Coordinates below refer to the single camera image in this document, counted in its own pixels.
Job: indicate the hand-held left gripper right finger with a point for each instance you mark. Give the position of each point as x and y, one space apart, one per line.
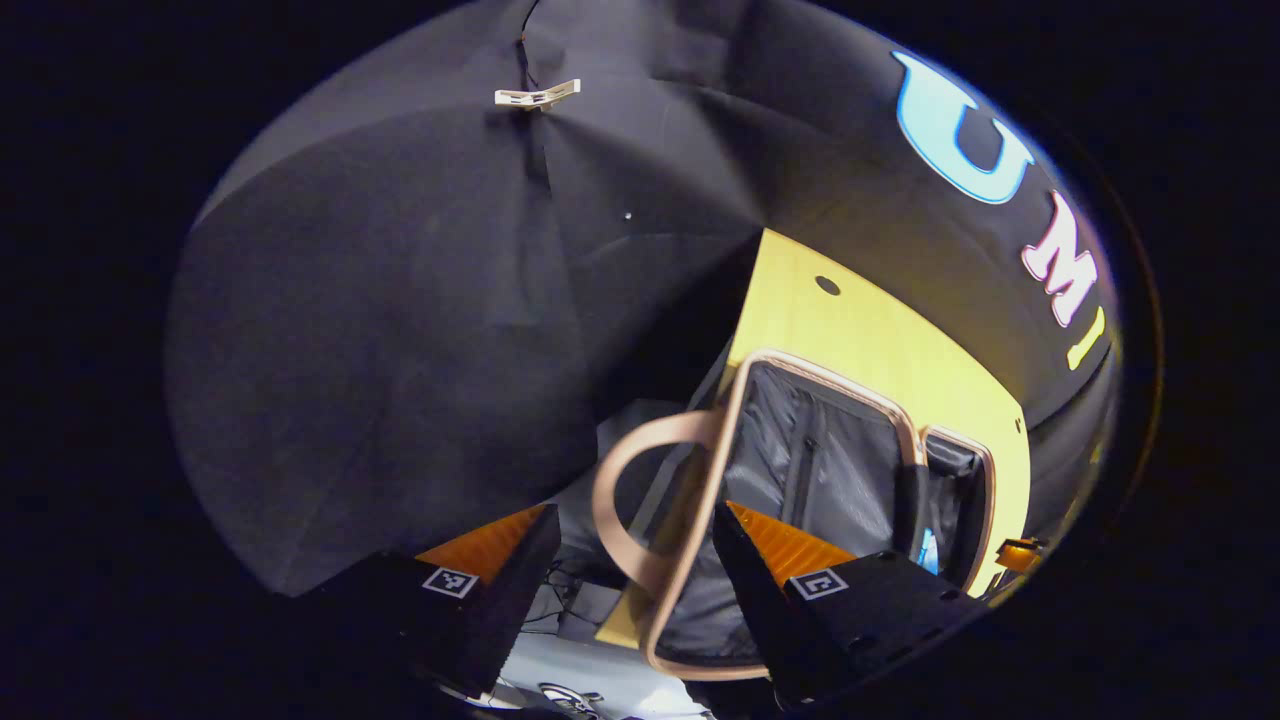
750 590

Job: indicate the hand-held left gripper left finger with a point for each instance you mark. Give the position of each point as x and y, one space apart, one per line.
515 600

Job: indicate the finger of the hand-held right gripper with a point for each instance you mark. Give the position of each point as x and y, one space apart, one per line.
1020 555

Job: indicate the white and blue bottle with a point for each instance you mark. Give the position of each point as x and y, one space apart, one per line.
928 552

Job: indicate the pink suitcase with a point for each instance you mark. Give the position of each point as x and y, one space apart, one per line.
830 470

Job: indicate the black backdrop cloth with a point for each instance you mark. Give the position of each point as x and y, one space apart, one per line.
400 300

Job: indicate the white cloth clip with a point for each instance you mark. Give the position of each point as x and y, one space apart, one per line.
537 95

